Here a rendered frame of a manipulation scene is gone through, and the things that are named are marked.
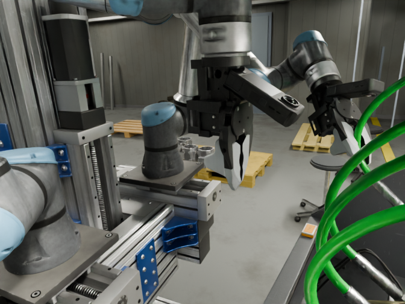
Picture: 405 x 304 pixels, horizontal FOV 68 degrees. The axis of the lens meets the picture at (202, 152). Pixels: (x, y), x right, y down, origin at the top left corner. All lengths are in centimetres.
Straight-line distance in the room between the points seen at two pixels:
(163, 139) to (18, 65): 45
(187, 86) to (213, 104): 61
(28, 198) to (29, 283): 19
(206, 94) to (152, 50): 783
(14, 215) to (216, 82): 36
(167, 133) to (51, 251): 51
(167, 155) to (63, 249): 47
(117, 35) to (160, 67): 153
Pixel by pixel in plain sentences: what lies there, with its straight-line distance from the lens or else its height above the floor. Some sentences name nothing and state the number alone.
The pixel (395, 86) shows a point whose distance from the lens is 65.
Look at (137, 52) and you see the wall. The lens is 855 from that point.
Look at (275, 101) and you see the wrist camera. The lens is 41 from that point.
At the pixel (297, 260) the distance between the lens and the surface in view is 79.
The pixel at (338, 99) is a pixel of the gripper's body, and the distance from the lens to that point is 73.
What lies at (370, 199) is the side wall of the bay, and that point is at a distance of 93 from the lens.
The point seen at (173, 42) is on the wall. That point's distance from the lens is 794.
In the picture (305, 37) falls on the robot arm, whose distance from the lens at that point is 84.
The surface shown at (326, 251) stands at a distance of 35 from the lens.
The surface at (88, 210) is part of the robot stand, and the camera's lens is 91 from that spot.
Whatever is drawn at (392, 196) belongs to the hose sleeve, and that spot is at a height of 115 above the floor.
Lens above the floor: 143
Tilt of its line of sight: 18 degrees down
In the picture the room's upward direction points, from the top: 2 degrees counter-clockwise
